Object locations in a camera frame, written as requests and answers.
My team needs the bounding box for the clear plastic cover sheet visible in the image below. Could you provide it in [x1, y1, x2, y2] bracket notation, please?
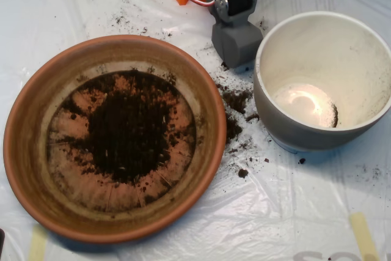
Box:
[0, 0, 391, 261]

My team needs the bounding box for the terracotta clay saucer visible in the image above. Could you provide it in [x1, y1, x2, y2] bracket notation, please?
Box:
[2, 34, 227, 245]

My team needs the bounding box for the long beige masking tape strip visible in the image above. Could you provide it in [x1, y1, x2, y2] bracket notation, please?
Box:
[349, 211, 380, 261]
[27, 226, 48, 261]

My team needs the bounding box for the spilled soil pile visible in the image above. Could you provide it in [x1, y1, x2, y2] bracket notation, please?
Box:
[215, 82, 260, 146]

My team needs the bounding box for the white ceramic pot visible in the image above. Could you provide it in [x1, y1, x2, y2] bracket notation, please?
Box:
[252, 10, 391, 154]

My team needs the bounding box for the dark soil heap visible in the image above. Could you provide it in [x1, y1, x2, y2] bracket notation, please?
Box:
[57, 70, 196, 188]

